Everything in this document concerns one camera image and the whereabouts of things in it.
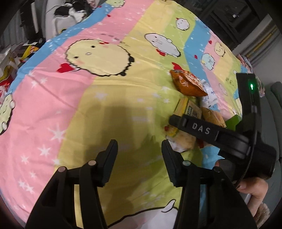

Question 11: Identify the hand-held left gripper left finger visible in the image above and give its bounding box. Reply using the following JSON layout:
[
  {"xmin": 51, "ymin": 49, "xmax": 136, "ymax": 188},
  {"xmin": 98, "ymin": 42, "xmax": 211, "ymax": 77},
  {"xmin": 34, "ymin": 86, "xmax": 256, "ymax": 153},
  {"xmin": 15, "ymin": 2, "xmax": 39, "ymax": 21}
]
[{"xmin": 25, "ymin": 139, "xmax": 118, "ymax": 229}]

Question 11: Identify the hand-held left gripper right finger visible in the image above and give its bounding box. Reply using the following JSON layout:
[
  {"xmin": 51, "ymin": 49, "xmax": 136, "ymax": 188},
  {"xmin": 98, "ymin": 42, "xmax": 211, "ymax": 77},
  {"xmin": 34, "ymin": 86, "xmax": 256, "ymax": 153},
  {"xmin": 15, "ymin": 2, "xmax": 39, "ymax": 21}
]
[{"xmin": 161, "ymin": 140, "xmax": 258, "ymax": 229}]

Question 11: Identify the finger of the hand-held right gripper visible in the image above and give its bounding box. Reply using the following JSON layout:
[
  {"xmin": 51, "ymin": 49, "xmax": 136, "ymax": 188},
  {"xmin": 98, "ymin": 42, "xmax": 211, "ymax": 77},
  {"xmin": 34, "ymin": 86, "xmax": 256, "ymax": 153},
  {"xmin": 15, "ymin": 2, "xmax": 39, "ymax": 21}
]
[{"xmin": 169, "ymin": 114, "xmax": 234, "ymax": 146}]

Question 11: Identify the clear yellow-label snack packet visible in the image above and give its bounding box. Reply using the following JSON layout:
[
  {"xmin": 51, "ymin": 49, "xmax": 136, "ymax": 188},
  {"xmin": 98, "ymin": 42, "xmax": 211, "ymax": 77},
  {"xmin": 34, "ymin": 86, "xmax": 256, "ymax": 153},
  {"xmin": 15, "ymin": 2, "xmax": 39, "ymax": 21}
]
[{"xmin": 164, "ymin": 124, "xmax": 197, "ymax": 153}]

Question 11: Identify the orange-yellow snack packet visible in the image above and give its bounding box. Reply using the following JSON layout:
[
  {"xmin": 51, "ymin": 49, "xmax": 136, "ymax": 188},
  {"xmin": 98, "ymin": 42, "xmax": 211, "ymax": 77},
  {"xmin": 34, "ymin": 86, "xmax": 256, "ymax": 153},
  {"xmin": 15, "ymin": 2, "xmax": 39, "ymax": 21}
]
[{"xmin": 200, "ymin": 107, "xmax": 227, "ymax": 129}]

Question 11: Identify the green box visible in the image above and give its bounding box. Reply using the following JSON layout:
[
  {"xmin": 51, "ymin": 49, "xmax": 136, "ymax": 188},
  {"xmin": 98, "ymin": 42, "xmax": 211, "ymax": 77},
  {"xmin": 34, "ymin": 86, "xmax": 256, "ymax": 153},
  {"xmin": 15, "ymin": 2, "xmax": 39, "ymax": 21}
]
[{"xmin": 225, "ymin": 114, "xmax": 243, "ymax": 131}]

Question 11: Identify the yellow green snack packet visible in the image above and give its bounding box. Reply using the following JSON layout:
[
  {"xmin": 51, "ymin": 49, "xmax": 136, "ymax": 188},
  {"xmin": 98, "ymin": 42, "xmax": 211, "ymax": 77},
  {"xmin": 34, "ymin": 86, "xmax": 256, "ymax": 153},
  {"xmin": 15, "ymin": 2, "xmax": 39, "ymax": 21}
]
[{"xmin": 174, "ymin": 96, "xmax": 203, "ymax": 120}]

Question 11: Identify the orange snack packet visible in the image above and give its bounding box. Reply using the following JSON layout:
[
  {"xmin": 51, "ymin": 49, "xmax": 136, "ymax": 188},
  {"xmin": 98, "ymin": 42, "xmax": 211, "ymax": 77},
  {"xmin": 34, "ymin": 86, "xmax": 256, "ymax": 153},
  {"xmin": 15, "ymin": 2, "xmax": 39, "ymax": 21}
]
[{"xmin": 170, "ymin": 69, "xmax": 209, "ymax": 97}]

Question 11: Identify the person's right forearm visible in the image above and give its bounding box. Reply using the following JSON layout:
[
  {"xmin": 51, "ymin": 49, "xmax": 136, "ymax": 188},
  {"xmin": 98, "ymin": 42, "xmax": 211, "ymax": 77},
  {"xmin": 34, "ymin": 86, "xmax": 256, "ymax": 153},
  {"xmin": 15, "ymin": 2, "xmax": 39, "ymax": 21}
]
[{"xmin": 250, "ymin": 199, "xmax": 272, "ymax": 229}]

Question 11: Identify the person's right hand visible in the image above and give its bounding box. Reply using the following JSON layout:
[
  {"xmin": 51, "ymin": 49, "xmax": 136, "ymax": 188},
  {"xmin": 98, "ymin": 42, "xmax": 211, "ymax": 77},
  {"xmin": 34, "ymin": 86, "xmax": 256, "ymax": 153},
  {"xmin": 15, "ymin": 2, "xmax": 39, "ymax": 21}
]
[{"xmin": 239, "ymin": 177, "xmax": 269, "ymax": 205}]

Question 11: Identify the striped cartoon printed bedsheet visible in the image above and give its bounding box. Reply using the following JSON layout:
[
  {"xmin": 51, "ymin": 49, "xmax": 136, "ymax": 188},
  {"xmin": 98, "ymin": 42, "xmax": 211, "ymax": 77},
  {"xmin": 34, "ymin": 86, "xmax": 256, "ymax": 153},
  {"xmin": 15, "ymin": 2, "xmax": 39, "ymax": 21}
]
[{"xmin": 0, "ymin": 0, "xmax": 265, "ymax": 229}]

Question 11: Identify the yellow red bag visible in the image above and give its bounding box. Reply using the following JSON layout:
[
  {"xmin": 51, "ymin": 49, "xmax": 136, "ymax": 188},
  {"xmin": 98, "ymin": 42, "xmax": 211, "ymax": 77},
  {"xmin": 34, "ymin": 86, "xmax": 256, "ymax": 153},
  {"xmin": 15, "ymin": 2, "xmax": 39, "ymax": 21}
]
[
  {"xmin": 20, "ymin": 41, "xmax": 42, "ymax": 62},
  {"xmin": 0, "ymin": 66, "xmax": 16, "ymax": 93}
]

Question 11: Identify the pile of clothes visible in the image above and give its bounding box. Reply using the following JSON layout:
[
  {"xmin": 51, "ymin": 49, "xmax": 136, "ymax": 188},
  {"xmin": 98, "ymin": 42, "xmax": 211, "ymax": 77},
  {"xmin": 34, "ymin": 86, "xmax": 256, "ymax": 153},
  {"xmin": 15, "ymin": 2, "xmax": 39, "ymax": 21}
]
[{"xmin": 52, "ymin": 0, "xmax": 97, "ymax": 24}]

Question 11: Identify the black stick vacuum cleaner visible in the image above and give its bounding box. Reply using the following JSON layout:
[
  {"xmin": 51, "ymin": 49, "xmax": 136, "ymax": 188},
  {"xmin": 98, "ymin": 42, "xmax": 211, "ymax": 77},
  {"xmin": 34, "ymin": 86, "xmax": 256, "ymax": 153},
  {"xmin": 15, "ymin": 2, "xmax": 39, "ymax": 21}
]
[{"xmin": 20, "ymin": 0, "xmax": 44, "ymax": 38}]

